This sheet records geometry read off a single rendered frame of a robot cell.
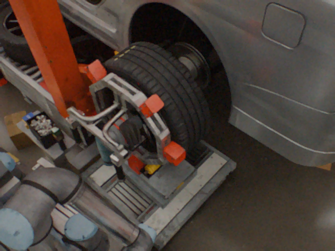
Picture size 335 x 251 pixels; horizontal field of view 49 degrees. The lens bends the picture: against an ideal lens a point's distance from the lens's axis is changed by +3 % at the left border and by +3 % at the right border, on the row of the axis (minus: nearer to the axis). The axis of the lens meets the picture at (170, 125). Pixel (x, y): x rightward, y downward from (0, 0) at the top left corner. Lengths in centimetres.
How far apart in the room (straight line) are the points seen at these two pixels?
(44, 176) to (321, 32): 104
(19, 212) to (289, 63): 112
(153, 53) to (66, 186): 91
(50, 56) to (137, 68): 53
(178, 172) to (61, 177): 145
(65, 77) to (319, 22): 137
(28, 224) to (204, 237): 163
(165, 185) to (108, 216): 126
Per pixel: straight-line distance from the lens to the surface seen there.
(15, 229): 104
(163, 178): 244
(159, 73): 172
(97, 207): 116
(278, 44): 155
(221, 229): 253
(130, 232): 123
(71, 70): 216
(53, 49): 203
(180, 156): 175
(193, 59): 210
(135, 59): 177
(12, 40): 326
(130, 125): 165
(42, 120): 245
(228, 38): 169
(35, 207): 106
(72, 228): 145
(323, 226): 269
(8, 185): 137
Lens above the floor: 233
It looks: 51 degrees down
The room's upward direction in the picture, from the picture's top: 3 degrees counter-clockwise
